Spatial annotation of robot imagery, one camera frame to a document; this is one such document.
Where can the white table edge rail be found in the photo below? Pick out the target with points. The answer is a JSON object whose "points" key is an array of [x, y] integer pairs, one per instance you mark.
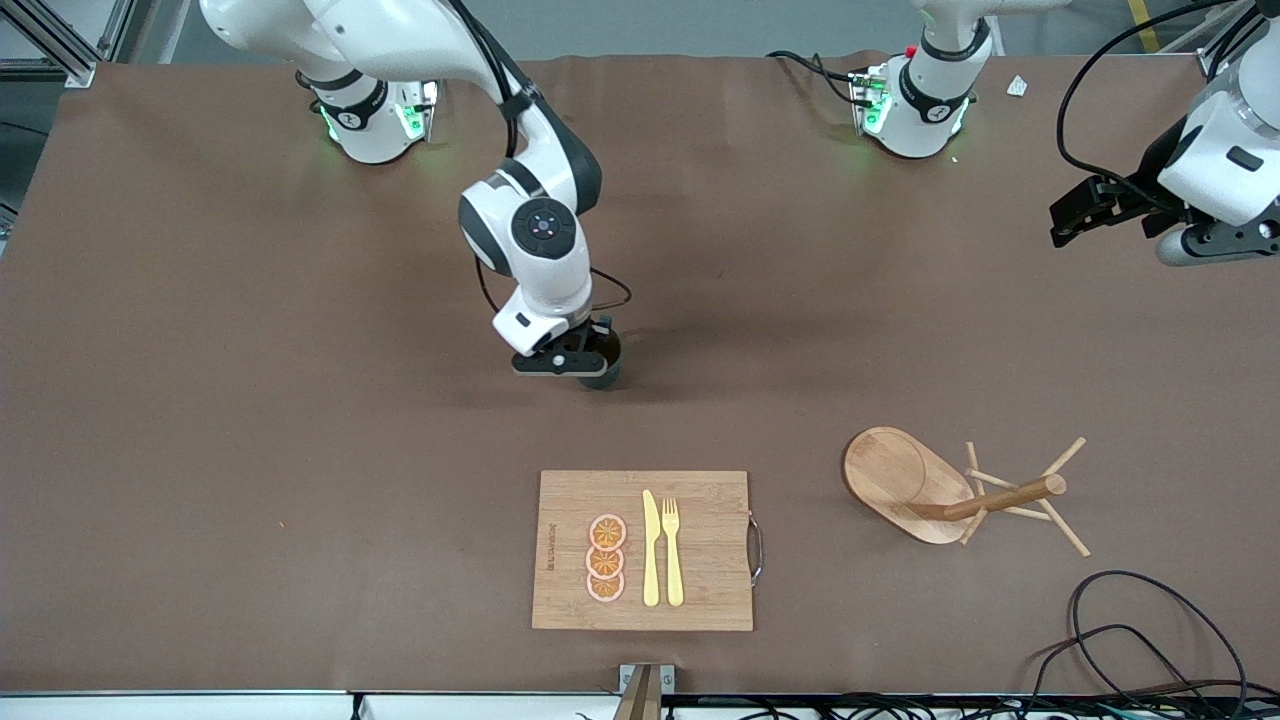
{"points": [[200, 708]]}

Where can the wooden mug tree stand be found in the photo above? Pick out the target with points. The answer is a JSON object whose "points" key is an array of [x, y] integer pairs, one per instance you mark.
{"points": [[885, 475]]}

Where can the white paper scrap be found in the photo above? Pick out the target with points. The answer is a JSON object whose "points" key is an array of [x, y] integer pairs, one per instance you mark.
{"points": [[1017, 86]]}

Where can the metal bracket with wooden bar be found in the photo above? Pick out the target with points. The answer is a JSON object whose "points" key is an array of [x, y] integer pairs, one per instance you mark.
{"points": [[645, 690]]}

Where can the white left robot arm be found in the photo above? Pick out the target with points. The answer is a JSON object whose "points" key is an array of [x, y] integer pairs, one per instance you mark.
{"points": [[925, 100]]}

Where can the aluminium frame profile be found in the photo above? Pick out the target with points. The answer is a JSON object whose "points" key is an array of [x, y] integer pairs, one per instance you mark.
{"points": [[1215, 30], [60, 55]]}

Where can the brown table cover mat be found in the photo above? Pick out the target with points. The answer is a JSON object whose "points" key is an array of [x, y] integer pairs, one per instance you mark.
{"points": [[300, 420]]}

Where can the yellow plastic fork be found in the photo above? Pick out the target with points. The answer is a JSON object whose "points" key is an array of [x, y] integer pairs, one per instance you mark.
{"points": [[673, 560]]}

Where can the toy orange slice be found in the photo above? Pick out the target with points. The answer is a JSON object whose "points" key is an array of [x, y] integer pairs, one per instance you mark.
{"points": [[605, 590], [604, 564], [607, 532]]}

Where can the yellow plastic knife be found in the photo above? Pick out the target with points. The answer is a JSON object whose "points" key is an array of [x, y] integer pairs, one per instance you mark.
{"points": [[651, 550]]}

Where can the bamboo cutting board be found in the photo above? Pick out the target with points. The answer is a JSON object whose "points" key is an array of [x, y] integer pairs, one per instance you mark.
{"points": [[700, 560]]}

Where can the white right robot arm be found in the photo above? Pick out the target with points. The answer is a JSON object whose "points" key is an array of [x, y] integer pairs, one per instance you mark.
{"points": [[540, 230]]}

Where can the teal cup with yellow inside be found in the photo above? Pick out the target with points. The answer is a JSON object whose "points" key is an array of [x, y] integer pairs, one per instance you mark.
{"points": [[605, 375]]}

